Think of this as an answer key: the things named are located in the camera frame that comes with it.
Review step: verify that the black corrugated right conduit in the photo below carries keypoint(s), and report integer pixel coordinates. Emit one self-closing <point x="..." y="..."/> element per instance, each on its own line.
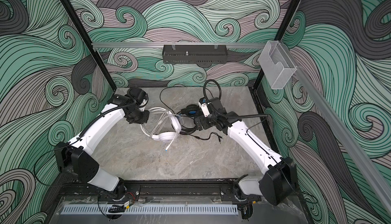
<point x="213" y="103"/>

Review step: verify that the white headphones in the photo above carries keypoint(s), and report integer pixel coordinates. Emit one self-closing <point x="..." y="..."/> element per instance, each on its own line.
<point x="167" y="128"/>

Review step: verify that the black frame post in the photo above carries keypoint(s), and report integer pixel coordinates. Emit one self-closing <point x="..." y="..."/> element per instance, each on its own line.
<point x="88" y="42"/>
<point x="292" y="8"/>

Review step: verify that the white slotted cable duct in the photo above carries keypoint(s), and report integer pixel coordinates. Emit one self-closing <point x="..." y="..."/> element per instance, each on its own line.
<point x="154" y="209"/>

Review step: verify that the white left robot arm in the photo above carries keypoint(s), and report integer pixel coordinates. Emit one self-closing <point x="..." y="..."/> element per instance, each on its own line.
<point x="74" y="158"/>

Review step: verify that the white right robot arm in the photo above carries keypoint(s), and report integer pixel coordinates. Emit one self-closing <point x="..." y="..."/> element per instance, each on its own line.
<point x="278" y="178"/>

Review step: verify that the black right rear frame post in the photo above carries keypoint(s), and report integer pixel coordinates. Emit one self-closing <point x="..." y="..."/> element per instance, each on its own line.
<point x="292" y="8"/>

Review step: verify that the clear plastic wall bin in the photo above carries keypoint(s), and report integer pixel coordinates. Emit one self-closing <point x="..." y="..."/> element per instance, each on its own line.
<point x="277" y="63"/>

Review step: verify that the black left rear frame post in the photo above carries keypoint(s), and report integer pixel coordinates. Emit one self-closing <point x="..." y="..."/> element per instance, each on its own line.
<point x="88" y="42"/>

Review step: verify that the aluminium right rail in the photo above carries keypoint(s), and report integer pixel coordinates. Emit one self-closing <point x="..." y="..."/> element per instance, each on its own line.
<point x="370" y="172"/>

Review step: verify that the black gaming headphones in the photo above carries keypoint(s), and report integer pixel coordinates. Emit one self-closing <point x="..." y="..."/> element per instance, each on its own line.
<point x="191" y="111"/>

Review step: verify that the black perforated wall tray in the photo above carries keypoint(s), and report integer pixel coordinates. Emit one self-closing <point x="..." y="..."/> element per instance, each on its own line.
<point x="202" y="55"/>

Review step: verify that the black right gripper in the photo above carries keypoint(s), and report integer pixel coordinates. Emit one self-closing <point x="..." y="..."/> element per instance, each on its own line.
<point x="206" y="124"/>

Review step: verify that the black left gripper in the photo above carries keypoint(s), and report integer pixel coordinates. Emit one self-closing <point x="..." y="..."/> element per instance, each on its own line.
<point x="145" y="119"/>

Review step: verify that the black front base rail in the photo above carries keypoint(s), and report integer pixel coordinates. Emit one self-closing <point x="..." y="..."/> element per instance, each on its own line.
<point x="223" y="189"/>

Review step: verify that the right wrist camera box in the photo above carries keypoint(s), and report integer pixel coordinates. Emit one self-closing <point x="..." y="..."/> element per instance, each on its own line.
<point x="204" y="106"/>

